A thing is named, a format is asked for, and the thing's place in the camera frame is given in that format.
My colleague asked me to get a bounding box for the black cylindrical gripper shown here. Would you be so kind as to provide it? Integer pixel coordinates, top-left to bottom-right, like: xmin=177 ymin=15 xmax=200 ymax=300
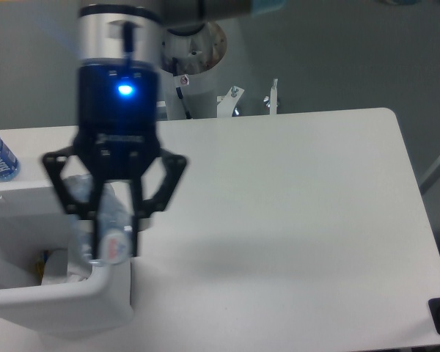
xmin=41 ymin=62 xmax=188 ymax=259

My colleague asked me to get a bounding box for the crushed clear plastic bottle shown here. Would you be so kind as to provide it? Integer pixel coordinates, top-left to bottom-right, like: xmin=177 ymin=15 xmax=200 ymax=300
xmin=68 ymin=183 xmax=133 ymax=266

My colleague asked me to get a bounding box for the white plastic wrapper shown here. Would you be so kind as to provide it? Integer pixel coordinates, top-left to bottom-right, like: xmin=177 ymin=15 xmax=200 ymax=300
xmin=41 ymin=249 xmax=92 ymax=285

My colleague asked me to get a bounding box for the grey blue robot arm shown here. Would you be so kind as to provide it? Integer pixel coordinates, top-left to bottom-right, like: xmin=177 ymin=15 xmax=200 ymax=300
xmin=42 ymin=1 xmax=284 ymax=265

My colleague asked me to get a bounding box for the white trash can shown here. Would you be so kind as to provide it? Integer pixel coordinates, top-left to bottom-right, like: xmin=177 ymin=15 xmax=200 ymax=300
xmin=0 ymin=182 xmax=133 ymax=333

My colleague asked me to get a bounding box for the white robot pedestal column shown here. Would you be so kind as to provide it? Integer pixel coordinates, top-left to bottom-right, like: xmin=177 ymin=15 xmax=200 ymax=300
xmin=160 ymin=69 xmax=217 ymax=120

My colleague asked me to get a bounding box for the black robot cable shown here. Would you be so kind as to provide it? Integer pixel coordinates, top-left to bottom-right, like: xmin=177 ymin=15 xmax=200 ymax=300
xmin=172 ymin=56 xmax=192 ymax=120

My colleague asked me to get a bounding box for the white pedestal base frame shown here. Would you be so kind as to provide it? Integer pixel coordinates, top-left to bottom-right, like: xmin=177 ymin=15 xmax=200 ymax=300
xmin=156 ymin=78 xmax=281 ymax=121

